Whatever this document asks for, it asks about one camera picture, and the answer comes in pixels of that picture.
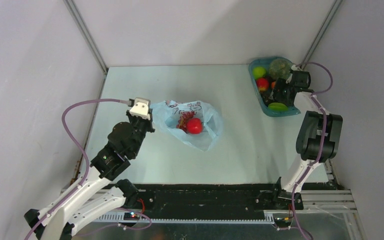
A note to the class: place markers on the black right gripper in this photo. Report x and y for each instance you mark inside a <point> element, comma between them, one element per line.
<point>280,84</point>

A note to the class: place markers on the left aluminium corner post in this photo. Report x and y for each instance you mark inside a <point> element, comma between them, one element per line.
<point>86,34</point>

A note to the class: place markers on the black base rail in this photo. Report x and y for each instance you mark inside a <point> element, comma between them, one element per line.
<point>220,202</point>

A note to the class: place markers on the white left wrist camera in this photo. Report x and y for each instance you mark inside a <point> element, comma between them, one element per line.
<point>140,107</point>

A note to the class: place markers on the aluminium corner post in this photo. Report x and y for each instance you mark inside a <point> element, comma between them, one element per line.
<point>86,34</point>
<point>332,12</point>

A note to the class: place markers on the left controller board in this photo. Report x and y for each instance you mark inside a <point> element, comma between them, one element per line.
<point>131,216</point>

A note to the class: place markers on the right controller board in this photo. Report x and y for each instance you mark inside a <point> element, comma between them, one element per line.
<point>283,220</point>

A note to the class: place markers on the netted green fake melon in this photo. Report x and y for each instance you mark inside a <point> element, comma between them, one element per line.
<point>280,68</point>

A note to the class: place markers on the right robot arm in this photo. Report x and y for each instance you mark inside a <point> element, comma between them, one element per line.
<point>317,140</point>

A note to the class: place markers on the red fake grape bunch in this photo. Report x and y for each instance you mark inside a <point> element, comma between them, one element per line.
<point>185,116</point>

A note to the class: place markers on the green fake starfruit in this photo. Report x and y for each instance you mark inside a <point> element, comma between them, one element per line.
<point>278,107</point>

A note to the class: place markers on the controller board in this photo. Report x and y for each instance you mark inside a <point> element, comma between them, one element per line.
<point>131,216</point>
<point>283,220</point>

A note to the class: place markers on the red yellow fake apple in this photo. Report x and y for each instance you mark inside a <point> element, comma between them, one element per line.
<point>262,84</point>

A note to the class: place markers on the dark purple fake grape bunch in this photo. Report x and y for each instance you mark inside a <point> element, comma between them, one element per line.
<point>266,97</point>

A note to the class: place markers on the right aluminium corner post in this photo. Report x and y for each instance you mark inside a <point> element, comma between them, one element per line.
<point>332,12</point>

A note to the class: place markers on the teal plastic basin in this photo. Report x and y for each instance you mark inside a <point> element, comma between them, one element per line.
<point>265,61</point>

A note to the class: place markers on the light blue printed plastic bag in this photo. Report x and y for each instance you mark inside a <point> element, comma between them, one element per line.
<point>166,115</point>

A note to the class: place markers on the green fake apple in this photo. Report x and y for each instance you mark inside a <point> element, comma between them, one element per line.
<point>259,72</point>

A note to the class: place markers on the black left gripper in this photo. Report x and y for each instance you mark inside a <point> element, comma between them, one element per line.
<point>148,122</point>

